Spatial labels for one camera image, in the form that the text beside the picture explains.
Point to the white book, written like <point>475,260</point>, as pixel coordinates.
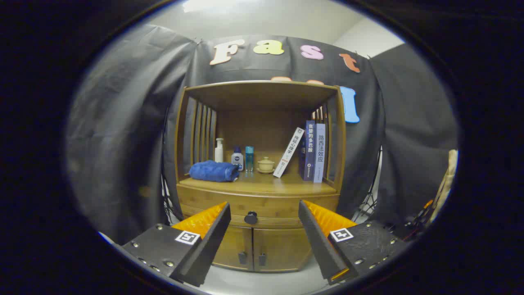
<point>288,152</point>

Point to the wooden countertop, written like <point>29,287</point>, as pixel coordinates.
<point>266,184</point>

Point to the white bottle with blue cap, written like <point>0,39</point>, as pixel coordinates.
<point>237,159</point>

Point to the blue folded towel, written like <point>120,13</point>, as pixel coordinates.
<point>213,171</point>

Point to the white pump bottle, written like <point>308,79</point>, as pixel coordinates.
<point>219,153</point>

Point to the pale grey book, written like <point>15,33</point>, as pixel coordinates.
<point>320,153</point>

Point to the dark blue book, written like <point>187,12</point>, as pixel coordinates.
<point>309,151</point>

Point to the black drawer knob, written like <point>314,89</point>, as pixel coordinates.
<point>250,218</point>

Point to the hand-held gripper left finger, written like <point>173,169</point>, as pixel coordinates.
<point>208,250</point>

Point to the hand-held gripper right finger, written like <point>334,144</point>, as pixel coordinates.
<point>317,241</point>

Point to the clear blue bottle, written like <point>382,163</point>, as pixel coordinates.
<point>249,159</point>

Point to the wooden drawer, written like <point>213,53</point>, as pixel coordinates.
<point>270,207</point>

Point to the wooden cabinet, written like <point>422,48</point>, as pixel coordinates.
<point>262,94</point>

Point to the wooden cabinet door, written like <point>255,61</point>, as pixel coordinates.
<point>286,250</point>
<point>231,250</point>

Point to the beige lidded teacup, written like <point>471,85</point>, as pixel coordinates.
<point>266,165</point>

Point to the pale wooden frame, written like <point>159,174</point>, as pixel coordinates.
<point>448,176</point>

